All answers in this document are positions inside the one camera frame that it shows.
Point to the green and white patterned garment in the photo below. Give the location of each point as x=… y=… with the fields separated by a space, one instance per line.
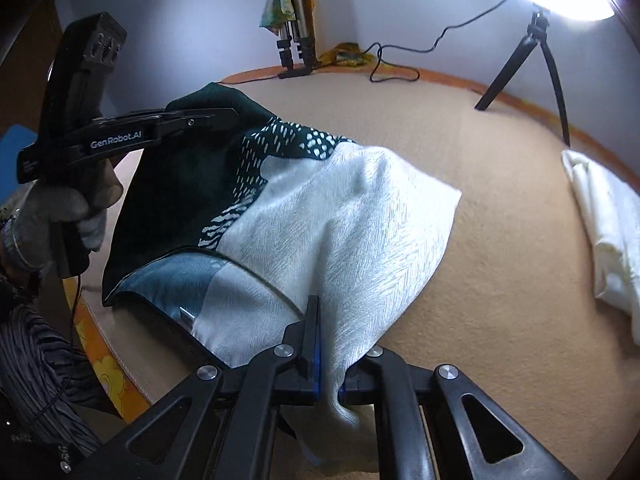
x=229 y=233

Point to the orange floral bedsheet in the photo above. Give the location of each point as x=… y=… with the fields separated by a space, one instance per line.
x=127 y=396

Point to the folded cream cloth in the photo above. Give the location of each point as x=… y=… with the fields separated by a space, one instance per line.
x=610 y=211

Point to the colourful cloth on tripod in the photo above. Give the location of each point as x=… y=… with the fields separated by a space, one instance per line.
x=279 y=17

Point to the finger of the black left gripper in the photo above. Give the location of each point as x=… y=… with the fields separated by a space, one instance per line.
x=132 y=116
x=173 y=123

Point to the left hand grey glove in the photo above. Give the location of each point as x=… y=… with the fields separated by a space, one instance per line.
x=26 y=239

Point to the beige blanket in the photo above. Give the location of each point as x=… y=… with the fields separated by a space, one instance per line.
x=512 y=302

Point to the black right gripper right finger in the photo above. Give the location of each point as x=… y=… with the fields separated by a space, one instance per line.
x=438 y=424

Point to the colourful crumpled cloth in corner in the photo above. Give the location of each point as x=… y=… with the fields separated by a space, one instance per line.
x=346 y=54

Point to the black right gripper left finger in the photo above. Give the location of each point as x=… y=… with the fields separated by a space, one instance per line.
x=218 y=423

